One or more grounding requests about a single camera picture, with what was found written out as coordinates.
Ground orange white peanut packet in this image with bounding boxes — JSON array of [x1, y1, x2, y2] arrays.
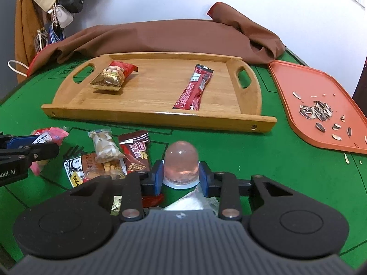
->
[[63, 152, 127, 189]]

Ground blue lanyard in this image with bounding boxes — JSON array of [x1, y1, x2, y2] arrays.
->
[[49, 21, 65, 45]]

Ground long red snack packet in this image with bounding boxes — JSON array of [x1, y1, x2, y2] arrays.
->
[[172, 64, 214, 111]]

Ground red gold peanut packet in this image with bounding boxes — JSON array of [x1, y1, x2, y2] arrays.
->
[[90, 61, 138, 91]]

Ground clear plastic snack packet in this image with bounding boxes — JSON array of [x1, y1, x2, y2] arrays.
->
[[163, 185, 221, 217]]

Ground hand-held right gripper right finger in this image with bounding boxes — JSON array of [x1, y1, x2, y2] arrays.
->
[[198, 162, 290, 221]]

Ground clear white nut packet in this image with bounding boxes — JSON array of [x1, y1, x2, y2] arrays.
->
[[88, 128, 126, 164]]

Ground dark red snack packet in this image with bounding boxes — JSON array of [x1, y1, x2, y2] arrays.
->
[[118, 130, 151, 175]]

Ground brown cloth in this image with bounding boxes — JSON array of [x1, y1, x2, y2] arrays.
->
[[29, 2, 286, 76]]

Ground dark brown object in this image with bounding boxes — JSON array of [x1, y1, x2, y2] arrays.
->
[[352, 54, 367, 112]]

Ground white key pouch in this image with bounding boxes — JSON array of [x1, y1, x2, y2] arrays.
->
[[53, 4, 74, 28]]

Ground pink snack packet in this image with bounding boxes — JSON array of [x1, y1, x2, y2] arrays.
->
[[30, 127, 69, 176]]

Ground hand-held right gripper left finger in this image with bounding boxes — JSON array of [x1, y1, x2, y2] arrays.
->
[[69, 160, 164, 222]]

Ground orange plastic tray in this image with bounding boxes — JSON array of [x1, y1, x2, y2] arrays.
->
[[268, 60, 367, 157]]

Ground pink jelly cup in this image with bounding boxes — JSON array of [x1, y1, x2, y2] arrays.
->
[[163, 141, 200, 190]]

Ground wooden serving tray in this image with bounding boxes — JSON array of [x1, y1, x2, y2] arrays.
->
[[41, 52, 277, 133]]

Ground pile of sunflower seeds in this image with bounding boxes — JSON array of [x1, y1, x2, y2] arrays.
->
[[292, 91, 367, 145]]

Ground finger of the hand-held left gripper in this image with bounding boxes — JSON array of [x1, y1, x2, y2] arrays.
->
[[0, 132, 38, 150], [0, 143, 60, 167]]

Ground white cord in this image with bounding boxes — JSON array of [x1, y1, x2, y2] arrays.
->
[[8, 60, 31, 77]]

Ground brown coat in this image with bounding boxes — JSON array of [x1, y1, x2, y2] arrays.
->
[[15, 0, 49, 83]]

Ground gold snack packet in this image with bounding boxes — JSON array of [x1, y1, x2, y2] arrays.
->
[[110, 195, 123, 216]]

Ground grey cords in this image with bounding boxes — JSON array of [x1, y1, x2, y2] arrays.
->
[[34, 29, 48, 53]]

